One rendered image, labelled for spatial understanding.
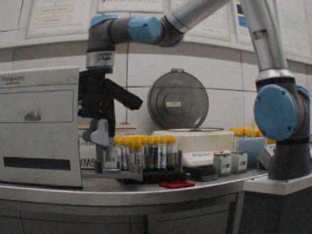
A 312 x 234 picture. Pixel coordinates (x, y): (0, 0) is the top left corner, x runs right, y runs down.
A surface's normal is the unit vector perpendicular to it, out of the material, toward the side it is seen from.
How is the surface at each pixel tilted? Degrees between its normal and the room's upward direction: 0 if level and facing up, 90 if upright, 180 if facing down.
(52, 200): 90
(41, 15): 93
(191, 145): 90
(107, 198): 90
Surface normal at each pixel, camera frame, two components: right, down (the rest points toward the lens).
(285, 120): -0.52, 0.14
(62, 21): 0.46, 0.08
